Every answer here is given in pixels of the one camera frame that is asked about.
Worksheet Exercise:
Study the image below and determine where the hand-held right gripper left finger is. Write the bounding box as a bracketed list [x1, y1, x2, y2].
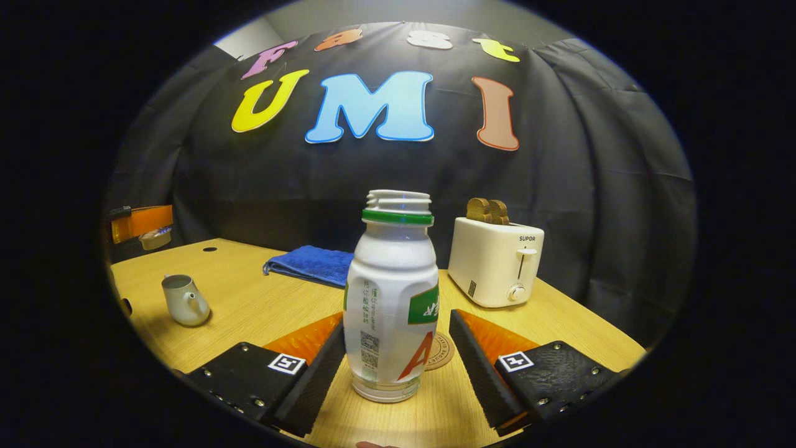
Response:
[187, 312, 347, 437]

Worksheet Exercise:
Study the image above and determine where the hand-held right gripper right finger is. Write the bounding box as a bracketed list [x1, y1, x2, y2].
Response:
[449, 309, 629, 436]

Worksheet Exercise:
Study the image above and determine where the round cork coaster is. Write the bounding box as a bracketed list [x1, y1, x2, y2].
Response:
[425, 332, 456, 372]

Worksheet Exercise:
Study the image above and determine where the white ceramic teacup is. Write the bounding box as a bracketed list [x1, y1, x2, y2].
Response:
[161, 274, 211, 328]

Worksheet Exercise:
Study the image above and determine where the white plastic water bottle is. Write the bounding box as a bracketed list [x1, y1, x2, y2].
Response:
[343, 189, 440, 404]

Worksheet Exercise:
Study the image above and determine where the cream white toaster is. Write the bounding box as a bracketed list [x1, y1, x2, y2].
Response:
[447, 216, 545, 309]

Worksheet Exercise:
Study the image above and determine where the blue folded towel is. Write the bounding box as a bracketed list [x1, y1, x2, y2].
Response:
[262, 245, 355, 289]

